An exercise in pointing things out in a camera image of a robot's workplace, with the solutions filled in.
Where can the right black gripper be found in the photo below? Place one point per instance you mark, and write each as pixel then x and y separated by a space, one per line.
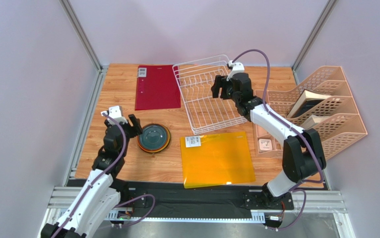
pixel 225 87

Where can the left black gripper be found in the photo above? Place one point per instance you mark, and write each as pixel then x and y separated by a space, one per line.
pixel 136 123

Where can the dark grey plate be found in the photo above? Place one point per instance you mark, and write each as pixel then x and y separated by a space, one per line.
pixel 153 135

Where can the white wire dish rack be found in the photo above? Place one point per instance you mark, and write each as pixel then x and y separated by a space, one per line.
pixel 195 79

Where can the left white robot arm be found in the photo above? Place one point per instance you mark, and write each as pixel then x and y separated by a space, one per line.
pixel 102 189

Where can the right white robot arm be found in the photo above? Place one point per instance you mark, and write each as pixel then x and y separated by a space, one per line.
pixel 302 151

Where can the red mat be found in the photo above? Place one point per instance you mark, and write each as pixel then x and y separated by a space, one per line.
pixel 159 90

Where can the white label on red mat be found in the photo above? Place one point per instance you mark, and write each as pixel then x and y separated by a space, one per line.
pixel 142 72

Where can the white barcode label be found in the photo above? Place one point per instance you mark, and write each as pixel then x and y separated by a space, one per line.
pixel 192 141

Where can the orange mat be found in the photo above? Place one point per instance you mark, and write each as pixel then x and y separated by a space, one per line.
pixel 222 159

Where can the small beige tray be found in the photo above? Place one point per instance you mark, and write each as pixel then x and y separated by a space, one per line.
pixel 266 146

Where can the black cover book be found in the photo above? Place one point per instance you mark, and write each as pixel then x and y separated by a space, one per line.
pixel 306 101

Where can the tan book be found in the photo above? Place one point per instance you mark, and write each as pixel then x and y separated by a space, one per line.
pixel 313 120

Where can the beige plastic file organizer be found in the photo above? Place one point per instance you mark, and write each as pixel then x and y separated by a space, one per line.
pixel 342 126

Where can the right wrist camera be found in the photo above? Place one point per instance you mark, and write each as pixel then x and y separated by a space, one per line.
pixel 235 67

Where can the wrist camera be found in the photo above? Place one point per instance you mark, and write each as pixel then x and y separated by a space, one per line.
pixel 115 115
pixel 235 67

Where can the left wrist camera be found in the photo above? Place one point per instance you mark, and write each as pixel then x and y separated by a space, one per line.
pixel 115 115

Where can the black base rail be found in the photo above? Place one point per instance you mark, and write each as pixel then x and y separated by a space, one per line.
pixel 172 200

